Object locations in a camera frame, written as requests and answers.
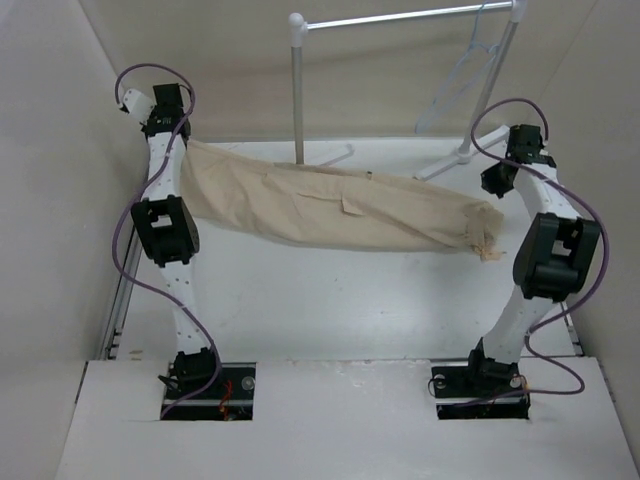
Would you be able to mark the beige trousers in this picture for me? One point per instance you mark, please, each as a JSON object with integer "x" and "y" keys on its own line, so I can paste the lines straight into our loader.
{"x": 327, "y": 207}

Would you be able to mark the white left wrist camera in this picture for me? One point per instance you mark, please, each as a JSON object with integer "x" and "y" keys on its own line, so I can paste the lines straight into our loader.
{"x": 137, "y": 105}

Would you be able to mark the light blue clothes hanger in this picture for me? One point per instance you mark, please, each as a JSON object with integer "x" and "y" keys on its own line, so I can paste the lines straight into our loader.
{"x": 465, "y": 74}

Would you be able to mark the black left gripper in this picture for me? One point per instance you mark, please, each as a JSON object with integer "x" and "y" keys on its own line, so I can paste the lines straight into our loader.
{"x": 152, "y": 117}

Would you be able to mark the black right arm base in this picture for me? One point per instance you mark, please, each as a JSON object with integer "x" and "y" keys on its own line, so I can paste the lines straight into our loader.
{"x": 479, "y": 389}

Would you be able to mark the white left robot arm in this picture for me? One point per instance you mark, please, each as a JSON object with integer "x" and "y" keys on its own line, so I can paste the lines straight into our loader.
{"x": 168, "y": 232}

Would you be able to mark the white clothes rack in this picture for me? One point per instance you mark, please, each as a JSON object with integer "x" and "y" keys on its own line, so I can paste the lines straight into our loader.
{"x": 383, "y": 71}

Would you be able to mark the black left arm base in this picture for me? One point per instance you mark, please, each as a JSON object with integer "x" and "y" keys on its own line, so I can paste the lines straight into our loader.
{"x": 210, "y": 385}

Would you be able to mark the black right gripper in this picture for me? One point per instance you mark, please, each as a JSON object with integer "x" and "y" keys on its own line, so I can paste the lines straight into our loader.
{"x": 490, "y": 184}

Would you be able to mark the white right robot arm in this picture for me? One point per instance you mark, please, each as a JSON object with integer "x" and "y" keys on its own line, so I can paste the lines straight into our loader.
{"x": 552, "y": 262}

